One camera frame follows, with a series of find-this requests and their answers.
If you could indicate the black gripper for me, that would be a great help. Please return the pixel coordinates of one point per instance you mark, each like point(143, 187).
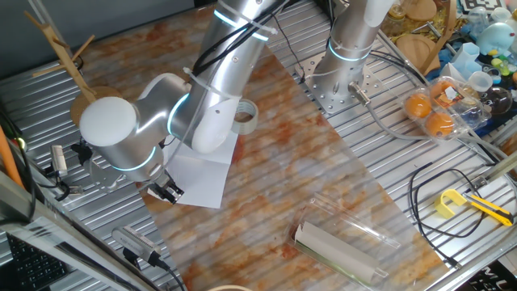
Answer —
point(163, 184)

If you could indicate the white paper sheet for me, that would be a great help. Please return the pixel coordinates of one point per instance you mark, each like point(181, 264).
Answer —
point(206, 182)

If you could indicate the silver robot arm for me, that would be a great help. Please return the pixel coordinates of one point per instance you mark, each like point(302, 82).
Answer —
point(121, 141)

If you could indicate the clear packing tape roll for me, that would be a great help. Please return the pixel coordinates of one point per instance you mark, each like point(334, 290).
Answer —
point(248, 127)

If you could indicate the white bowl rim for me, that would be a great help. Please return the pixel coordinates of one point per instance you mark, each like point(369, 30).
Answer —
point(228, 288)

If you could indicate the grey metal clamp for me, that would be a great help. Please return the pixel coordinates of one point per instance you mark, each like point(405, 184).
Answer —
point(59, 159)

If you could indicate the orange marble pattern mat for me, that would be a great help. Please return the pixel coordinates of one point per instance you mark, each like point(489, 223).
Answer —
point(282, 169)

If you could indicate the black keyboard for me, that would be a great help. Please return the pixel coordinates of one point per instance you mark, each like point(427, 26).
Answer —
point(32, 266)

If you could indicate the orange pole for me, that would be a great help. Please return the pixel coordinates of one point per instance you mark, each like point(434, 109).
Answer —
point(8, 157)

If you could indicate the wooden mug tree stand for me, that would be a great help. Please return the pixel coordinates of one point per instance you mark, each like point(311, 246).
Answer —
point(66, 60)

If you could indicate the white paper roll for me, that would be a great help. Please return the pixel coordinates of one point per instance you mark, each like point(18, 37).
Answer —
point(335, 250)

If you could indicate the clear plastic long box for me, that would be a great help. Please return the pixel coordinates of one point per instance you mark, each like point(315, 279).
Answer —
point(355, 226)

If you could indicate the yellow plastic hook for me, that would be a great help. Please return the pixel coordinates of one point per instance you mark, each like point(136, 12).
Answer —
point(442, 208)

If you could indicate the glass jar gold lid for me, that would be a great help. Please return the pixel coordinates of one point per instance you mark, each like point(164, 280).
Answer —
point(393, 20)

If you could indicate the orange fruit with label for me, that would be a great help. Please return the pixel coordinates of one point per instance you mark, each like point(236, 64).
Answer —
point(438, 91)

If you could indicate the clear plastic fruit box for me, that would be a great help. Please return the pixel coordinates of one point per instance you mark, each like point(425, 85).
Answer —
point(464, 118)

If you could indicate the small round wooden disc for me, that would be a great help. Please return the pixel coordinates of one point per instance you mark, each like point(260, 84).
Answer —
point(422, 10)

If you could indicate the curved wooden strip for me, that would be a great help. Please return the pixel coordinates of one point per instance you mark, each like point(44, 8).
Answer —
point(446, 36)

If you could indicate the yellow utility knife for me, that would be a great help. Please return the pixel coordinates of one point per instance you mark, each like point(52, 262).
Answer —
point(490, 210)

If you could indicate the pale blue hexagon cup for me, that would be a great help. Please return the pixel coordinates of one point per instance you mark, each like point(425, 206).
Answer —
point(468, 54)

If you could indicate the white plastic cup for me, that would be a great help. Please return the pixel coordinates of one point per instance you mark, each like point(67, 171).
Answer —
point(480, 81)

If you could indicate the aluminium profile bar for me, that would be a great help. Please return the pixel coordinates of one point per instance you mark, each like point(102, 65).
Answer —
point(501, 167)

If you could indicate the black printed board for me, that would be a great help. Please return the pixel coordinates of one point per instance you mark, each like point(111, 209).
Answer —
point(493, 279)

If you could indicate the clear glass ball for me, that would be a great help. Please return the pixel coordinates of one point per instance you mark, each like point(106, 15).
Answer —
point(498, 101)

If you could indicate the green yellow small toy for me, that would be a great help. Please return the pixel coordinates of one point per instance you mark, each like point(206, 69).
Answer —
point(501, 65)

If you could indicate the blue whale toy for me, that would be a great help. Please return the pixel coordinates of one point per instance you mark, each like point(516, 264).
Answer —
point(497, 38)

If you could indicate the black white marker tag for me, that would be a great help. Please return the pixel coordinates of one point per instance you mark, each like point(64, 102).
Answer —
point(484, 5)

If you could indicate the ribbed silver camera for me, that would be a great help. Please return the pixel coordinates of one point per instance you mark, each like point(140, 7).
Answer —
point(135, 240)

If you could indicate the aluminium frame beam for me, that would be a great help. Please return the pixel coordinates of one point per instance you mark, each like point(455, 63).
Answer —
point(60, 238)

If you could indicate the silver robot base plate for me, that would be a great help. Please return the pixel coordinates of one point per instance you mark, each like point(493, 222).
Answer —
point(339, 106)

